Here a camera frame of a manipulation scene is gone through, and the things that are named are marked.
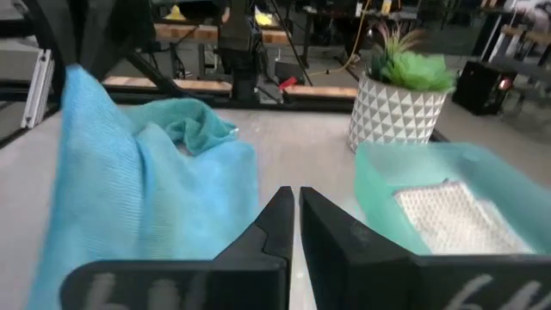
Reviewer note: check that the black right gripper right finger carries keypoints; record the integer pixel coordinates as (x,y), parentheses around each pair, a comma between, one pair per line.
(344,258)

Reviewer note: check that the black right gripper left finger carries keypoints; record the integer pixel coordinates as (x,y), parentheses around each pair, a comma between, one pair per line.
(275,232)

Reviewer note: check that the grey waffle-weave towel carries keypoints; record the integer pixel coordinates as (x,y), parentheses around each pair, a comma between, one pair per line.
(456,219)

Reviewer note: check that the light blue microfiber towel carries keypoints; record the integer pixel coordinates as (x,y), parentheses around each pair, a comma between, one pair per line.
(129,206)

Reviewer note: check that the translucent teal plastic bin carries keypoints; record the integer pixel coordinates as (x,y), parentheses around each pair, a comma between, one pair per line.
(379,194)

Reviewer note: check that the silver aluminium extrusion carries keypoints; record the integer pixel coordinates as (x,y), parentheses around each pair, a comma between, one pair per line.
(38,90)

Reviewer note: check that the wooden workbench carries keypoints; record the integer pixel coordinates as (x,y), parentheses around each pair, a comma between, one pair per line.
(193,33)

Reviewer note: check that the white patterned plant pot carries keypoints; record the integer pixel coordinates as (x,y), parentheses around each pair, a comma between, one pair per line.
(391,116)

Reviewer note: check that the green artificial succulent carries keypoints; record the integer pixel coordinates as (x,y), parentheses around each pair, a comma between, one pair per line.
(413,69)

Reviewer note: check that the black aluminium frame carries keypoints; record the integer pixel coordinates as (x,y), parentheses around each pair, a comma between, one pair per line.
(318,104)

